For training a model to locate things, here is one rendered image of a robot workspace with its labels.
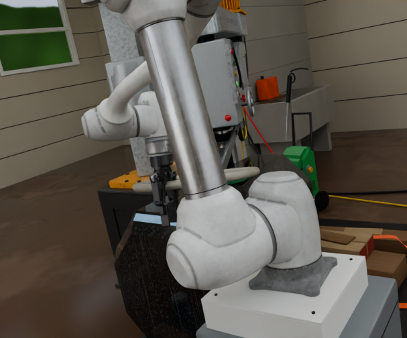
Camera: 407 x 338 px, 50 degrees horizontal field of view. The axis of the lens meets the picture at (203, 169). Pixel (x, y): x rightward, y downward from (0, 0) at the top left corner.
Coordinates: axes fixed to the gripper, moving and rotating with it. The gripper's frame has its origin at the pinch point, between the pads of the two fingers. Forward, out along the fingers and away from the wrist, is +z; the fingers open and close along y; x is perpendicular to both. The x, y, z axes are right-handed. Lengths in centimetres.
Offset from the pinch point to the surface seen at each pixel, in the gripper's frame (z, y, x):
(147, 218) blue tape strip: 8, 42, 41
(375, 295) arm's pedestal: 23, -6, -64
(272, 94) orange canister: -78, 397, 92
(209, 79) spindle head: -54, 70, 13
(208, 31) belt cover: -75, 64, 7
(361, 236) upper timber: 46, 155, -34
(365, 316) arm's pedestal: 25, -16, -62
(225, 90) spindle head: -47, 73, 6
